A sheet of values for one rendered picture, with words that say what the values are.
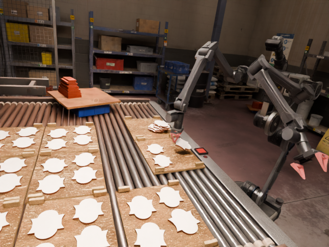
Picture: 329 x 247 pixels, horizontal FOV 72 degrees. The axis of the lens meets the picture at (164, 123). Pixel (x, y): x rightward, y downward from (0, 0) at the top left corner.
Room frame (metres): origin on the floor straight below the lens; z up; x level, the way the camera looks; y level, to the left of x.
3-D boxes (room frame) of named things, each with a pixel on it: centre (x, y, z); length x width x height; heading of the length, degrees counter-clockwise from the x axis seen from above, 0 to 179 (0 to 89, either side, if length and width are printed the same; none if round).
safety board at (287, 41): (6.75, -2.93, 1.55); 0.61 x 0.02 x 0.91; 23
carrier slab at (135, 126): (1.75, 0.13, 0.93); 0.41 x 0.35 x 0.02; 23
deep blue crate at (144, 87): (6.20, 0.74, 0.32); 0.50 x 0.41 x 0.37; 109
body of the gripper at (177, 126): (1.41, -0.09, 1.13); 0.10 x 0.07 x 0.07; 165
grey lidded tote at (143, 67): (6.19, 0.66, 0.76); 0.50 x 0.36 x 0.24; 118
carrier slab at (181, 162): (1.37, -0.05, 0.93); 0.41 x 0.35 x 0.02; 24
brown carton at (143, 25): (6.16, 0.73, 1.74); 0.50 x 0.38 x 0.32; 113
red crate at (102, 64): (5.84, 1.58, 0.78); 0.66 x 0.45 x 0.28; 113
